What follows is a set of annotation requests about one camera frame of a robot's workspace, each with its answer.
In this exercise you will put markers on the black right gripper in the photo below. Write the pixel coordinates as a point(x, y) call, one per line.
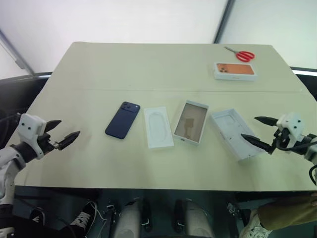
point(281, 138)

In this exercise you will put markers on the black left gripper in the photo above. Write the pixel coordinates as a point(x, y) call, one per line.
point(45, 143)

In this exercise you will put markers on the dark blue smartphone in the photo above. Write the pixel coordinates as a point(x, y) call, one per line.
point(122, 119)

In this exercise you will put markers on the white phone box base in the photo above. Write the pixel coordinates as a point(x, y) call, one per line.
point(190, 124)

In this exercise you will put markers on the white cardboard insert tray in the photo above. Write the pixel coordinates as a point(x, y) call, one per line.
point(158, 127)

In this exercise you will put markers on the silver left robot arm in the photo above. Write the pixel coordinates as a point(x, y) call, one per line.
point(10, 158)

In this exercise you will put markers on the white phone box lid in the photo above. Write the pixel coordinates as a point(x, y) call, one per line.
point(232, 131)

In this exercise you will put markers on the sealed orange-print phone box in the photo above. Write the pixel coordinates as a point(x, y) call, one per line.
point(235, 72)

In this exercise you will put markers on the black seat furniture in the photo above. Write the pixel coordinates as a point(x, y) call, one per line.
point(307, 79)
point(19, 91)

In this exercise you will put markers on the person's tan trouser leg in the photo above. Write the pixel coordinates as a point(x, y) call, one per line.
point(289, 213)

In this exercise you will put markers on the black white sneaker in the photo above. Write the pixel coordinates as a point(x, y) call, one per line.
point(37, 217)
point(83, 217)

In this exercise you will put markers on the grey metal pole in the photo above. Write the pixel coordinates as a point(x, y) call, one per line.
point(17, 53)

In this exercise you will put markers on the white lace shoe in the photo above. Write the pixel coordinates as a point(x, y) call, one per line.
point(253, 225)

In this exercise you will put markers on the dark rounded robot leg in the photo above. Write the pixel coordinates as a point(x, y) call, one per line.
point(195, 220)
point(131, 220)

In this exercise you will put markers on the dark metal pole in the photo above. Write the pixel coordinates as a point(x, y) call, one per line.
point(223, 22)

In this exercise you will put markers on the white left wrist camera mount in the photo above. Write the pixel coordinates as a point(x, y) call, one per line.
point(31, 125)

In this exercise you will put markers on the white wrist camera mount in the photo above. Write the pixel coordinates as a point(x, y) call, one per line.
point(293, 125)
point(31, 125)

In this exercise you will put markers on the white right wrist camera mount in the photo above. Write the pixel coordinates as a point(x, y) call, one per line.
point(293, 125)

